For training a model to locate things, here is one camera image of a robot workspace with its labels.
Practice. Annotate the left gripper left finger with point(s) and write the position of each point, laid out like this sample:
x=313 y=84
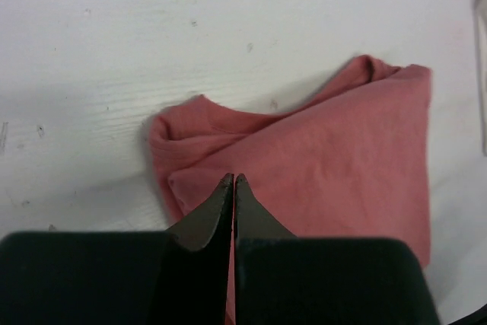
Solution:
x=175 y=276

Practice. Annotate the pink t shirt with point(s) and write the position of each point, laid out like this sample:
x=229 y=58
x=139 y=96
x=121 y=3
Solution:
x=350 y=161

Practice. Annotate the folded white t shirt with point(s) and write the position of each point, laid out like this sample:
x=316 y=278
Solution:
x=479 y=28

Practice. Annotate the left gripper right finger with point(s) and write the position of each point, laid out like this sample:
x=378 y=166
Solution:
x=283 y=279

